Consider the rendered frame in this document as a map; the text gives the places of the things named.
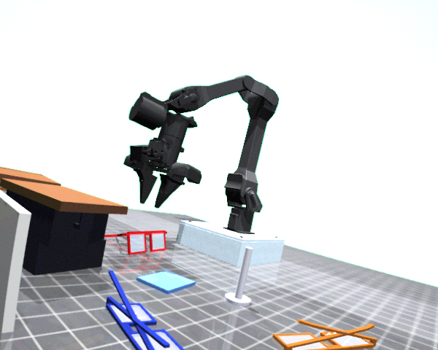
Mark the light blue flat square plate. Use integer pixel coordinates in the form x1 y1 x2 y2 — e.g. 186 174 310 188
136 271 196 294

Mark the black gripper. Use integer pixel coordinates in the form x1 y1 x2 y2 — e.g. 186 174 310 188
123 134 202 209

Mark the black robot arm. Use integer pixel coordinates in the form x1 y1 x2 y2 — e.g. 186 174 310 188
128 74 279 234

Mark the grey flat panel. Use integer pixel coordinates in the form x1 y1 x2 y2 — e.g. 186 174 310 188
0 190 31 333

